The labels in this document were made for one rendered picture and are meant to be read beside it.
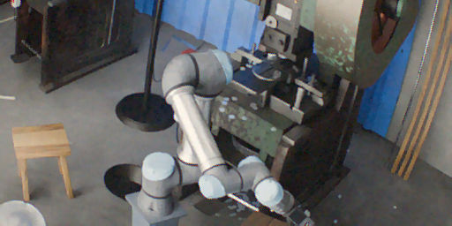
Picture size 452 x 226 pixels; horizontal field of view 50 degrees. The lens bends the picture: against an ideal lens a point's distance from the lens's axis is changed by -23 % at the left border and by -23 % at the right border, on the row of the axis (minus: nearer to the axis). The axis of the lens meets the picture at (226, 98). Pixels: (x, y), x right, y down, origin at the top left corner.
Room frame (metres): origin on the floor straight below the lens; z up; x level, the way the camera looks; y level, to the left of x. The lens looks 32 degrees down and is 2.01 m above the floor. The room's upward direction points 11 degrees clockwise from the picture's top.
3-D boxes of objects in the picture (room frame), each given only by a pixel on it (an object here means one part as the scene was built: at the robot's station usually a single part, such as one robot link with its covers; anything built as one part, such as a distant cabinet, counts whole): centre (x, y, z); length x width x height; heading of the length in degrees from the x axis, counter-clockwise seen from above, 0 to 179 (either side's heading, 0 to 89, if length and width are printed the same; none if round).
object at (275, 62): (2.36, -0.21, 0.76); 0.15 x 0.09 x 0.05; 58
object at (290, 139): (2.35, -0.52, 0.45); 0.92 x 0.12 x 0.90; 148
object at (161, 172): (1.67, 0.19, 0.62); 0.13 x 0.12 x 0.14; 127
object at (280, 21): (2.33, -0.19, 1.04); 0.17 x 0.15 x 0.30; 148
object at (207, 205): (2.25, -0.14, 0.14); 0.59 x 0.10 x 0.05; 148
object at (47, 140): (2.02, 0.89, 0.16); 0.34 x 0.24 x 0.34; 120
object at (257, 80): (2.22, -0.12, 0.72); 0.25 x 0.14 x 0.14; 148
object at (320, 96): (2.28, -0.36, 0.76); 0.17 x 0.06 x 0.10; 58
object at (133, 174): (2.20, 0.39, 0.04); 0.30 x 0.30 x 0.07
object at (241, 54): (2.46, -0.07, 0.76); 0.17 x 0.06 x 0.10; 58
